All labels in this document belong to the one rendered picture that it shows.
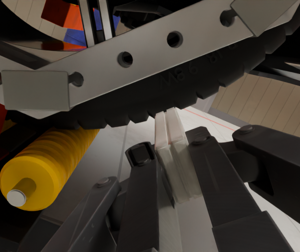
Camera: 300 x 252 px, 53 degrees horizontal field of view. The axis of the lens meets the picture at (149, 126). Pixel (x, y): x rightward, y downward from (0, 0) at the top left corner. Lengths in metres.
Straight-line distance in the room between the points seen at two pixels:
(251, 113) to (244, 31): 4.99
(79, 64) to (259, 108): 5.05
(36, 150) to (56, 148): 0.03
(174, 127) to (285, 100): 5.27
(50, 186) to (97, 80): 0.11
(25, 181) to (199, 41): 0.20
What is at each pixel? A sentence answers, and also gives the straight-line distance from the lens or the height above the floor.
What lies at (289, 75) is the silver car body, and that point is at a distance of 2.04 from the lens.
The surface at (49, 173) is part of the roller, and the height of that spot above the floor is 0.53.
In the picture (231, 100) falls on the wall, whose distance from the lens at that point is 5.09.
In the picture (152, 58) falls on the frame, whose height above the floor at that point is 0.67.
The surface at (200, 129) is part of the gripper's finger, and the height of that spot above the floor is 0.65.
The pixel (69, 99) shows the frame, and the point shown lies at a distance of 0.27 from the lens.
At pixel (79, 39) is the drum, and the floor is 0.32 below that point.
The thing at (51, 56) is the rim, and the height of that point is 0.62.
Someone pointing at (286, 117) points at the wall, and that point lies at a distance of 5.49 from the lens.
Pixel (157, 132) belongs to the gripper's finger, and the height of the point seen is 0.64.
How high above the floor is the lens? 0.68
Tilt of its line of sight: 15 degrees down
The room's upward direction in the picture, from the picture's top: 24 degrees clockwise
